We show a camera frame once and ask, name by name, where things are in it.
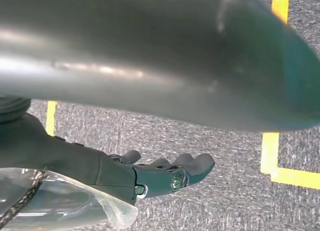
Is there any braided black cable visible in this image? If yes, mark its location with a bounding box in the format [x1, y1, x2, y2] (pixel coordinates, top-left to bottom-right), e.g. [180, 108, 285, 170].
[0, 169, 48, 229]

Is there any clear plastic sleeve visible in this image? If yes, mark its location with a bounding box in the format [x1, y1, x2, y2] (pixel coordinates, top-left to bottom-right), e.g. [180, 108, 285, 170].
[0, 167, 139, 230]

